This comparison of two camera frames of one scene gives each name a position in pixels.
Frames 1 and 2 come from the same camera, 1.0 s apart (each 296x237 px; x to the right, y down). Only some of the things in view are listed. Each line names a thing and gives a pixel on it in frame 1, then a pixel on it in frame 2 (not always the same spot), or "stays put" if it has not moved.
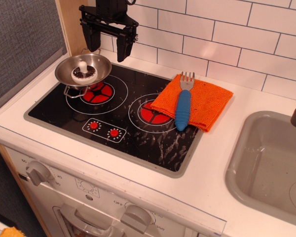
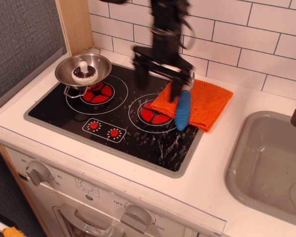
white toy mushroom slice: (84, 74) stays put
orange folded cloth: (207, 101) stays put
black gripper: (111, 14) to (165, 54)
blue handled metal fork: (183, 100) stays put
